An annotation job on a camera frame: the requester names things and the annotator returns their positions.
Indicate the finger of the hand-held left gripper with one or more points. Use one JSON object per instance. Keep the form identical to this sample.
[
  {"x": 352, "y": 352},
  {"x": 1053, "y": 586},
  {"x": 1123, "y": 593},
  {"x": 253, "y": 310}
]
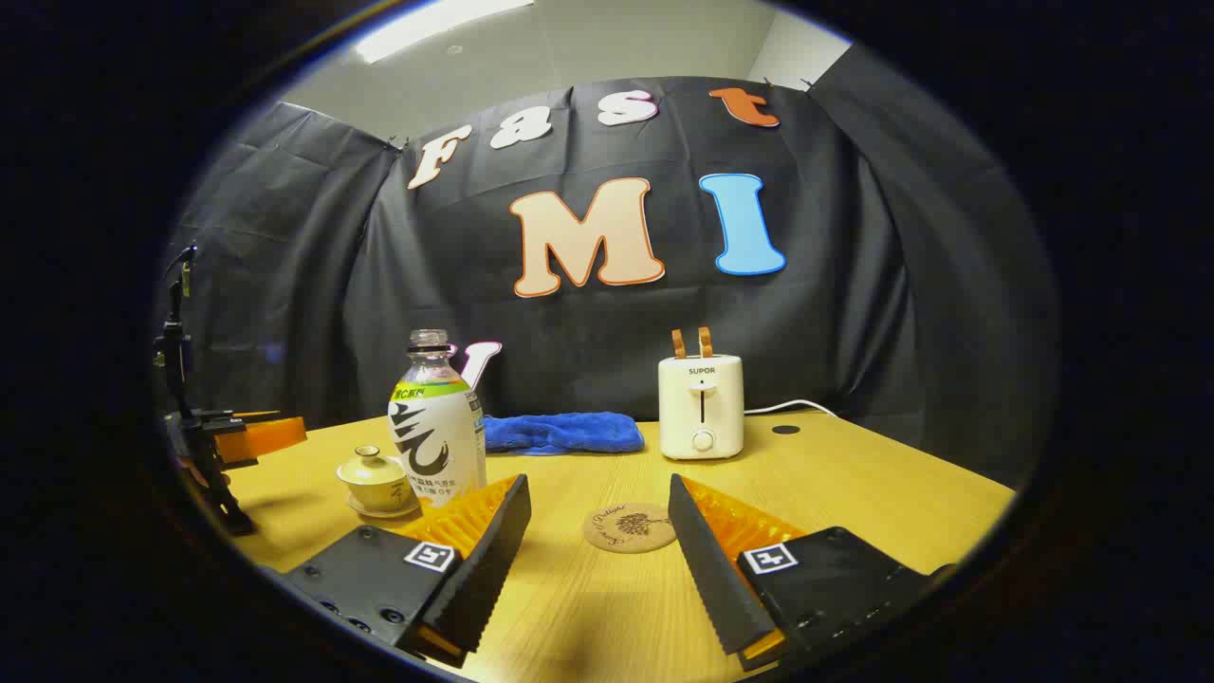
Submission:
[
  {"x": 266, "y": 438},
  {"x": 237, "y": 415}
]

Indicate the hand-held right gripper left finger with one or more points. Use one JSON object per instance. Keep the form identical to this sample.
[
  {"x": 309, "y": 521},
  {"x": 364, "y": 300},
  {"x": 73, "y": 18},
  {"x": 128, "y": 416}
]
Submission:
[{"x": 488, "y": 569}]

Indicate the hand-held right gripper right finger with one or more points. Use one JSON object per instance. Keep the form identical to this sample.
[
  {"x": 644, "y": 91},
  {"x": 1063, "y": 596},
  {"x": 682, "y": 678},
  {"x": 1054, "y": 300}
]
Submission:
[{"x": 707, "y": 579}]

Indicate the round cork coaster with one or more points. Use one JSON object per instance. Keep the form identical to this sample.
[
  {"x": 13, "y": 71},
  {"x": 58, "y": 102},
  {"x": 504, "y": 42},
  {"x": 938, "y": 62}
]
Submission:
[{"x": 628, "y": 527}]

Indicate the cream teacup lid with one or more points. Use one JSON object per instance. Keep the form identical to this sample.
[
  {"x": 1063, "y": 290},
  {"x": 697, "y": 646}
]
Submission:
[{"x": 372, "y": 467}]

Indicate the cream teacup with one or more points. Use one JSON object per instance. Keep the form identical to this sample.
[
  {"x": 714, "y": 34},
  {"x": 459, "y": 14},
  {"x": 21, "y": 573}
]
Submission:
[{"x": 377, "y": 493}]

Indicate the clear water bottle white label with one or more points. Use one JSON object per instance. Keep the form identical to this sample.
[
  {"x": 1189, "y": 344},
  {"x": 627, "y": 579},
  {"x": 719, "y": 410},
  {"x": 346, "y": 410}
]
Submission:
[{"x": 436, "y": 436}]

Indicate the cream saucer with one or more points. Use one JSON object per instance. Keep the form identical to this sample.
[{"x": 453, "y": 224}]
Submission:
[{"x": 384, "y": 513}]

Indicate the blue towel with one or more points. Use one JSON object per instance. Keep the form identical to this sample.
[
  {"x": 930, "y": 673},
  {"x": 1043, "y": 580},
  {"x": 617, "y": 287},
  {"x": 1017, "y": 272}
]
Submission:
[{"x": 564, "y": 433}]

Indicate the white toaster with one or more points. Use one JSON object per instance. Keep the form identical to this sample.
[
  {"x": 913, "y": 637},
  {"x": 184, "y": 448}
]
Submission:
[{"x": 702, "y": 408}]

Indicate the bread slice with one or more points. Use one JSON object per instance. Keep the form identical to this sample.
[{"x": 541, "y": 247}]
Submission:
[
  {"x": 678, "y": 343},
  {"x": 705, "y": 341}
]

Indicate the black backdrop cloth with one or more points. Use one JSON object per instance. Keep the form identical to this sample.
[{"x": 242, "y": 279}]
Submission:
[{"x": 854, "y": 285}]

